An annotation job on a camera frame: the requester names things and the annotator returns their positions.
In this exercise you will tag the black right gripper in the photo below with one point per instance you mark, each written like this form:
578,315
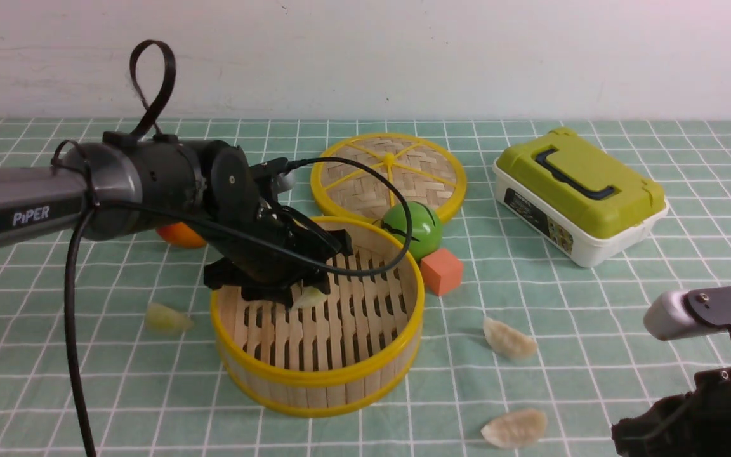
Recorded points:
697,423

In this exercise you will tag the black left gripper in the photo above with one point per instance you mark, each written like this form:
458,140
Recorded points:
283,249

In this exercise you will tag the pale green dumpling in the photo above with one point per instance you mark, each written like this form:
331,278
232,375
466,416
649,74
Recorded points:
309,298
165,320

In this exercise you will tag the white dumpling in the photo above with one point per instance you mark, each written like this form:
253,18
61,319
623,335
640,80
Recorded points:
517,429
508,342

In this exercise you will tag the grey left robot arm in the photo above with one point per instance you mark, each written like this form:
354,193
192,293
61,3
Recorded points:
136,186

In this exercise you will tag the bamboo steamer tray yellow rim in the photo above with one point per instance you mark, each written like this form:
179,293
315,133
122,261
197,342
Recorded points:
326,360

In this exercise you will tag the woven bamboo steamer lid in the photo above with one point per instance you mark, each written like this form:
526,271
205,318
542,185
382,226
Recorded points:
421,170

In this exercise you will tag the orange red toy pear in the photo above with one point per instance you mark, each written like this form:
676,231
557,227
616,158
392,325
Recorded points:
180,235

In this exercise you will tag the green toy ball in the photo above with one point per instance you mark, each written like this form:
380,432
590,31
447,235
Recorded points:
425,229

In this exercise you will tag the orange foam cube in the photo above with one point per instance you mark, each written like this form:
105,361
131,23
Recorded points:
442,271

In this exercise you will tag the green lidded white box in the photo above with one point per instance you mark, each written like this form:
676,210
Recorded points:
583,200

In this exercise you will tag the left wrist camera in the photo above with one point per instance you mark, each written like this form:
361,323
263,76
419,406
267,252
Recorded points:
273,177

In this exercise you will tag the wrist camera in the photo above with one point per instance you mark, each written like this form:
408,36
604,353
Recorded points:
681,314
273,177

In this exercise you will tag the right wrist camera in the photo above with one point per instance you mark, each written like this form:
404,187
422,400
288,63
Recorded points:
681,314

